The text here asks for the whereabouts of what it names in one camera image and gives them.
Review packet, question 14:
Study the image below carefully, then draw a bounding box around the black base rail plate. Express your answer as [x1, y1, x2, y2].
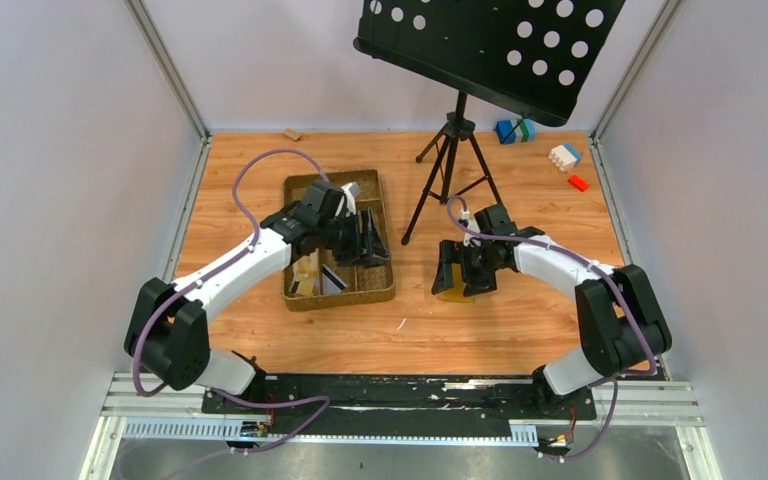
[201, 373, 597, 439]

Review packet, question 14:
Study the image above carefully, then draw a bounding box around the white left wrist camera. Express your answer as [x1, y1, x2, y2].
[340, 182, 362, 217]

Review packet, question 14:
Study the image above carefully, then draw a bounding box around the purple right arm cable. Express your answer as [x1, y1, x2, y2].
[446, 195, 660, 463]

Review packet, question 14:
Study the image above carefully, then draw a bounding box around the blue green toy block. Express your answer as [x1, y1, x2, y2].
[494, 118, 537, 145]

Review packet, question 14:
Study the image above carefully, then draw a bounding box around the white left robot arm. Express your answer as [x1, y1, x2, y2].
[124, 179, 390, 395]

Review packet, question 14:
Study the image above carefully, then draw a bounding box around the small wooden block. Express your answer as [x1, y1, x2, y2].
[283, 128, 303, 142]

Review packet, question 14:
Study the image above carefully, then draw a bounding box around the red toy block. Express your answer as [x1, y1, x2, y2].
[568, 175, 590, 192]

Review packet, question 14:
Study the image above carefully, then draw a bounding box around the white card with black stripe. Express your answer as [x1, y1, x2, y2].
[289, 278, 318, 297]

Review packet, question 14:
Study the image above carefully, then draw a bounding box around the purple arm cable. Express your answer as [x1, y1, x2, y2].
[446, 195, 660, 463]
[111, 148, 332, 480]

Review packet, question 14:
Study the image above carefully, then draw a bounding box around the black music stand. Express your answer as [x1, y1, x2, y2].
[353, 0, 625, 244]

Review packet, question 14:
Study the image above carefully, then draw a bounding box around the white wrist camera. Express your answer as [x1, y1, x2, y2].
[340, 182, 362, 217]
[458, 210, 482, 247]

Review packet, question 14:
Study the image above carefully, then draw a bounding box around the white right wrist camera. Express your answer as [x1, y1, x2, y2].
[458, 210, 482, 247]

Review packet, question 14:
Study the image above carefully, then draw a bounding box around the orange illustrated card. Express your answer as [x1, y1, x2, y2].
[292, 253, 320, 282]

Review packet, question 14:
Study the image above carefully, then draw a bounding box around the white blue toy block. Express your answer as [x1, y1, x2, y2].
[547, 143, 583, 172]

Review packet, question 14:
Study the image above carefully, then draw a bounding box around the woven straw divided tray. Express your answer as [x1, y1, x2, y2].
[282, 169, 396, 312]

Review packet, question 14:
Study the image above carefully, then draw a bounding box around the yellow leather card holder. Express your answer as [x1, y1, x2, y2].
[435, 264, 475, 304]

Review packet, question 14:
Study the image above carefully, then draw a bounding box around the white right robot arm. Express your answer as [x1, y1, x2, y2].
[432, 204, 673, 397]

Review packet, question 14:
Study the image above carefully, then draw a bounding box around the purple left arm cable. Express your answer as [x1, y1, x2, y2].
[111, 148, 332, 480]

